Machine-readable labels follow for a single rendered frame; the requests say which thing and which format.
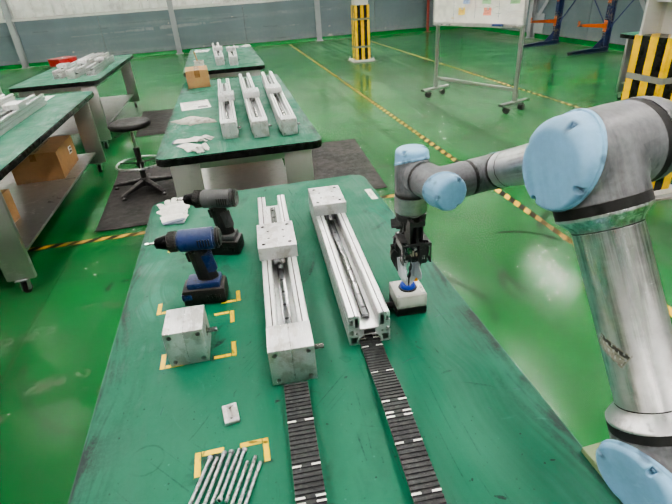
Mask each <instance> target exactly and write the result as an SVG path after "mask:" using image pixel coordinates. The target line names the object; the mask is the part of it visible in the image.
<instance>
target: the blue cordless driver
mask: <svg viewBox="0 0 672 504"><path fill-rule="evenodd" d="M150 245H154V246H155V248H156V249H161V250H168V251H169V252H170V253H173V252H179V250H180V252H185V255H186V258H187V260H188V262H191V263H192V265H193V268H194V270H195V273H196V274H191V275H189V278H188V279H187V280H186V281H185V284H184V287H183V291H182V295H181V297H182V300H183V302H184V303H185V306H194V305H203V304H211V303H220V302H226V301H227V297H228V290H229V286H228V281H227V277H226V275H222V273H221V272H220V271H217V268H218V266H217V264H216V261H215V259H214V256H213V254H212V251H211V250H209V249H215V246H216V247H217V248H219V247H220V246H221V245H222V234H221V230H220V228H218V226H215V227H214V228H213V227H212V226H210V227H200V228H191V229H182V230H178V231H177V232H176V231H168V232H167V233H166V235H163V236H160V237H157V238H155V239H154V243H146V244H145V246H150Z"/></svg>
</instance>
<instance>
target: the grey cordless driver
mask: <svg viewBox="0 0 672 504"><path fill-rule="evenodd" d="M176 201H183V202H184V204H187V205H192V206H194V207H195V208H202V207H203V208H209V209H208V213H209V216H210V218H213V221H214V224H215V226H218V228H220V230H221V234H222V245H221V246H220V247H219V248H217V247H216V246H215V249H209V250H211V251H212V254H213V255H238V254H240V253H241V250H242V248H243V246H244V239H243V234H242V233H239V232H238V229H234V227H233V226H234V222H233V219H232V216H231V213H230V211H229V209H228V208H231V207H232V206H233V207H236V206H237V205H238V203H239V195H238V192H237V190H236V189H203V190H194V191H193V193H190V194H186V195H184V196H183V199H176Z"/></svg>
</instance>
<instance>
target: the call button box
mask: <svg viewBox="0 0 672 504"><path fill-rule="evenodd" d="M401 281H402V280H400V281H393V282H389V300H390V302H386V304H387V307H388V309H391V308H393V309H394V311H395V313H396V315H397V317H399V316H405V315H412V314H418V313H425V312H426V310H427V306H426V304H427V293H426V291H425V290H424V288H423V286H422V285H421V283H420V281H419V280H418V281H414V282H415V288H414V289H412V290H403V289H402V288H401V287H400V282H401Z"/></svg>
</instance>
